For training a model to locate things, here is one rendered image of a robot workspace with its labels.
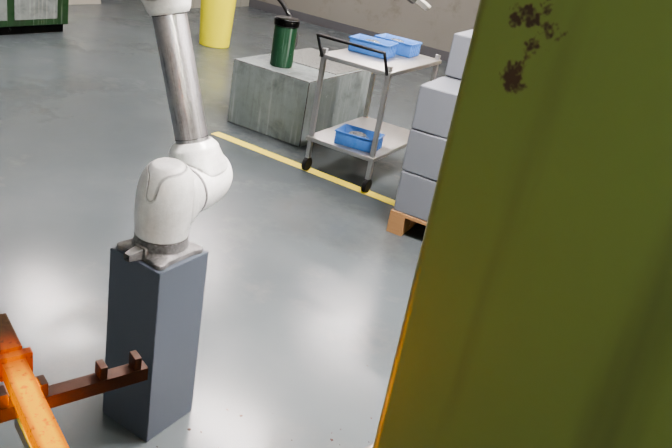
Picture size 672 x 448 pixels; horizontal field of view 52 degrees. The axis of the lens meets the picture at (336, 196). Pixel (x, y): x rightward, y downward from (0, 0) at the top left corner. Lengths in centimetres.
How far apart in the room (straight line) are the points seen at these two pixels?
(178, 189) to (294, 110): 301
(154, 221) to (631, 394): 167
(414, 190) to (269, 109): 164
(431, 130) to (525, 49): 323
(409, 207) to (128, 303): 203
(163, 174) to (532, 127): 161
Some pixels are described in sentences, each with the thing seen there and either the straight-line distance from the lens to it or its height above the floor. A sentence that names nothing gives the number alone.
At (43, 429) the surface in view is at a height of 102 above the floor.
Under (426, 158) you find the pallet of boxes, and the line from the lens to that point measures 368.
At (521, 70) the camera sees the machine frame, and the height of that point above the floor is 154.
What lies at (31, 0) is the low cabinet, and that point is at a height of 32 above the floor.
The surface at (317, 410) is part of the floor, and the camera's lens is 252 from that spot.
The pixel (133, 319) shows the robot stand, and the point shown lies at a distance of 214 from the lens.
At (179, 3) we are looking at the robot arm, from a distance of 207.
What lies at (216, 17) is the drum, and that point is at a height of 33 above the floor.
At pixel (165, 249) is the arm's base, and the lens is 202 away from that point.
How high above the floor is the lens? 160
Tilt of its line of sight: 22 degrees down
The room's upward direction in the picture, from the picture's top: 10 degrees clockwise
